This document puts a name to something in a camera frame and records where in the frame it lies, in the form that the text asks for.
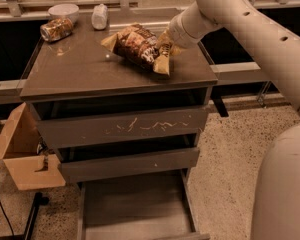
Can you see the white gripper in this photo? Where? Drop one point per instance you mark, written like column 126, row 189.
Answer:
column 179, row 33

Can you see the brown chip bag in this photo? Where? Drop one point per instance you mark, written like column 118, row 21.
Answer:
column 138, row 44

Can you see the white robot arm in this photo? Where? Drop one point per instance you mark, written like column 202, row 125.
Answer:
column 276, row 211

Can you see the grey drawer cabinet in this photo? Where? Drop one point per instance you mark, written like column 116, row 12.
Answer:
column 78, row 67

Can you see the grey top drawer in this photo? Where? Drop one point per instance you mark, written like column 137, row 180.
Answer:
column 84, row 122

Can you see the grey middle drawer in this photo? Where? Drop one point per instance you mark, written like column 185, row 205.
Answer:
column 128, row 158

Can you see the grey open bottom drawer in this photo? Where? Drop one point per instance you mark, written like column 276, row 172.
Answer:
column 155, row 206

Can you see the white bowl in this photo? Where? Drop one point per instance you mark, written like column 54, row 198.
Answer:
column 70, row 11

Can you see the tipped drink can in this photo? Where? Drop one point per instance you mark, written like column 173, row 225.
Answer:
column 56, row 29

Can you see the cardboard box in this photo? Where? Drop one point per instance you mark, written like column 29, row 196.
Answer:
column 19, row 140

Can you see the black stand base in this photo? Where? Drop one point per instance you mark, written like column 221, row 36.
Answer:
column 38, row 201

